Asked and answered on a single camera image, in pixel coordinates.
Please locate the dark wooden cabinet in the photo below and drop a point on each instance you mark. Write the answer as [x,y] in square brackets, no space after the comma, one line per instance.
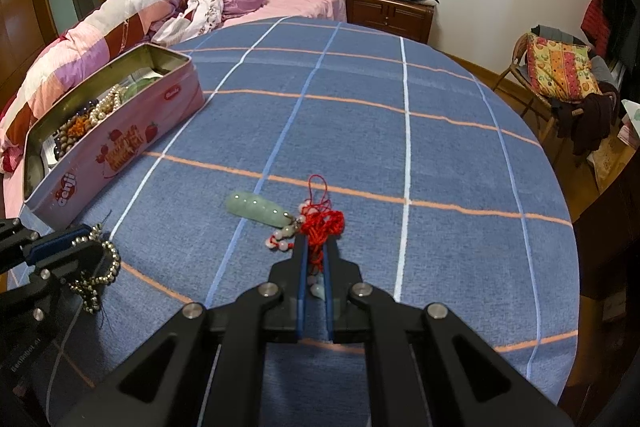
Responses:
[610,242]

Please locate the pink tin box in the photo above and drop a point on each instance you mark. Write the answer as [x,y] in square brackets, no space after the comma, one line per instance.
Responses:
[130,142]

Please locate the black hanging coat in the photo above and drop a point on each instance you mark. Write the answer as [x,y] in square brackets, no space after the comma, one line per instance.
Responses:
[620,17]

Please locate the wooden nightstand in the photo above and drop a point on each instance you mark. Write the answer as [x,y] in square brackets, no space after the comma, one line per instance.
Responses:
[390,17]

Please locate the pale green board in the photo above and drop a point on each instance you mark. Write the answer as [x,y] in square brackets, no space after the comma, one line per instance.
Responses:
[632,114]

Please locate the wicker chair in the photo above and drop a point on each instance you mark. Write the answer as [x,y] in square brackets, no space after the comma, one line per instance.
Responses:
[520,57]

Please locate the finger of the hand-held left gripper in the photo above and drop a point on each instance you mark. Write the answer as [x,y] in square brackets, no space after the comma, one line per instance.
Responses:
[50,252]

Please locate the dark maroon garment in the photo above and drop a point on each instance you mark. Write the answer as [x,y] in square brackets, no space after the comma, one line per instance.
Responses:
[592,122]

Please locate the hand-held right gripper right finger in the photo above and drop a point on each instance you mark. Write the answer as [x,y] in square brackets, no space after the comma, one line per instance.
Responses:
[329,307]

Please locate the white printed card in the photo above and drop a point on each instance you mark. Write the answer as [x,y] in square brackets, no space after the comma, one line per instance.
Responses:
[150,72]

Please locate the red hanging garment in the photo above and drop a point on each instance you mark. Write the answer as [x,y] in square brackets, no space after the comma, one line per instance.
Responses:
[595,19]

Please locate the grey garment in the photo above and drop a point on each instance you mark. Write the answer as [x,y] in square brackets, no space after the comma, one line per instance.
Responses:
[555,34]

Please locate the pink bed sheet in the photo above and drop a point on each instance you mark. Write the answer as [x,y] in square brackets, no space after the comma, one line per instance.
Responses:
[300,2]

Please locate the pink patchwork quilt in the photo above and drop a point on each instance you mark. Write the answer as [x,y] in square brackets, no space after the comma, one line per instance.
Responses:
[90,42]

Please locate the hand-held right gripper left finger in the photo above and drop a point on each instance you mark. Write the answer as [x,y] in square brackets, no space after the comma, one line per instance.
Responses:
[300,287]

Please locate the colourful patterned cushion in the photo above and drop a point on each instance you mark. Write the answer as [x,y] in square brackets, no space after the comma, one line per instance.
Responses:
[562,67]

